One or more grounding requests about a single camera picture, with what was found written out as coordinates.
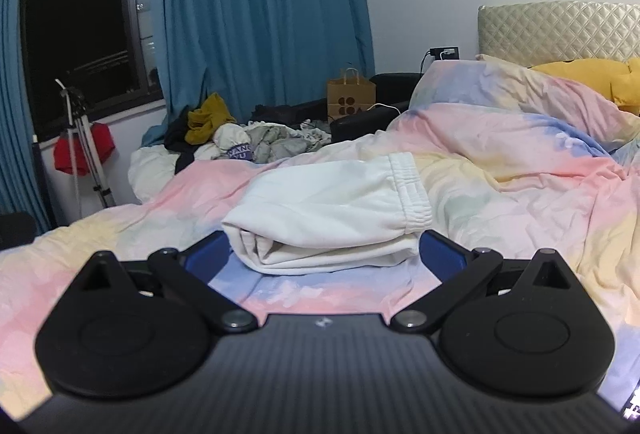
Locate red cloth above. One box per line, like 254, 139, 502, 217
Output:
53, 123, 116, 176

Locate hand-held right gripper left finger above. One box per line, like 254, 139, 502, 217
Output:
65, 230, 259, 334

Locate yellow pillow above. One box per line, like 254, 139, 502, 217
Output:
530, 58, 640, 116

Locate pastel blanket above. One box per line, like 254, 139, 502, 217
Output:
0, 54, 640, 420

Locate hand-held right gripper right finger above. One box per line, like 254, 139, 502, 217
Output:
390, 229, 576, 334

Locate cream sweatpants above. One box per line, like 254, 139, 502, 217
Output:
221, 151, 434, 276

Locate black garment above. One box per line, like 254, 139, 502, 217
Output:
163, 111, 202, 175

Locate black sofa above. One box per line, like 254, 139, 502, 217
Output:
250, 73, 424, 145

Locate blue curtain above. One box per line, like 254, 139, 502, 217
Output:
0, 0, 52, 235
147, 0, 377, 126

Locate brown paper bag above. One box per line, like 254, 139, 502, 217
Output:
327, 68, 377, 121

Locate quilted cream headboard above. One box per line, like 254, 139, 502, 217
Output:
477, 0, 640, 65

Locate mustard yellow garment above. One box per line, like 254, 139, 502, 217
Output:
185, 93, 238, 145

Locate pile of grey clothes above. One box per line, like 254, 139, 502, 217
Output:
215, 118, 332, 164

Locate white bedding bundle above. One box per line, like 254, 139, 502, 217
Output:
128, 145, 202, 203

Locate silver tripod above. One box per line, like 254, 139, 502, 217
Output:
55, 78, 117, 218

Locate dark window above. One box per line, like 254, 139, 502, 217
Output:
22, 0, 166, 141

